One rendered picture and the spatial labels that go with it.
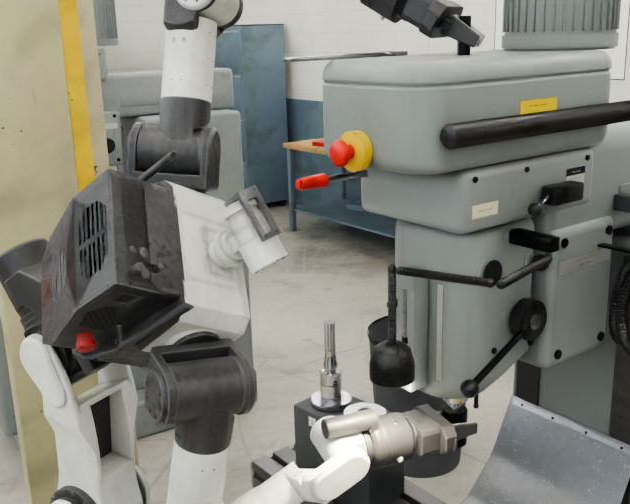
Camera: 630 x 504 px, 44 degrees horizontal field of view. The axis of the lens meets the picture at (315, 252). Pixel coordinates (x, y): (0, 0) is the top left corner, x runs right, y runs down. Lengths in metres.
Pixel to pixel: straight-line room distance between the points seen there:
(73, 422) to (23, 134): 1.39
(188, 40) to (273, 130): 7.35
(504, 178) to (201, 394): 0.56
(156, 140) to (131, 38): 9.49
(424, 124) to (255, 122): 7.53
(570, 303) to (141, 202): 0.76
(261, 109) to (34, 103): 6.04
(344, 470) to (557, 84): 0.71
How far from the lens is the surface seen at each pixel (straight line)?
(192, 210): 1.31
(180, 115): 1.40
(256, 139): 8.64
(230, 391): 1.20
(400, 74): 1.12
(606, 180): 1.49
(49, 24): 2.77
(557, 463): 1.82
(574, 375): 1.78
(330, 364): 1.71
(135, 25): 10.91
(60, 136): 2.79
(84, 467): 1.63
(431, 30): 1.29
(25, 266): 1.57
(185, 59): 1.42
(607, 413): 1.76
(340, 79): 1.21
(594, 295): 1.52
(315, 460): 1.78
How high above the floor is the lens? 1.94
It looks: 16 degrees down
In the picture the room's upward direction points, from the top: 2 degrees counter-clockwise
